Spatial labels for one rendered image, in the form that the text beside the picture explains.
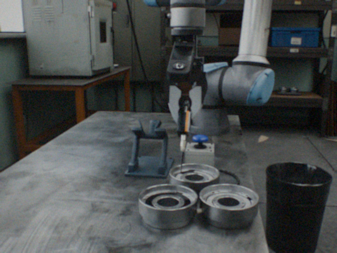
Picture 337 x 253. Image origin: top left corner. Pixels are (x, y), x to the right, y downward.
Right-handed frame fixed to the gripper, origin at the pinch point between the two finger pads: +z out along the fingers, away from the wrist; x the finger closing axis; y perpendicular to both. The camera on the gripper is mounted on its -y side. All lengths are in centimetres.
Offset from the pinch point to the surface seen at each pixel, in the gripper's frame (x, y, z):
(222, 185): -9.1, -13.9, 9.4
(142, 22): 94, 360, -34
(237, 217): -11.6, -23.7, 10.5
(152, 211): 2.5, -25.4, 9.8
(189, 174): -2.0, -6.8, 10.5
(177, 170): 0.9, -5.6, 10.2
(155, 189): 3.7, -16.7, 9.8
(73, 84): 101, 164, 16
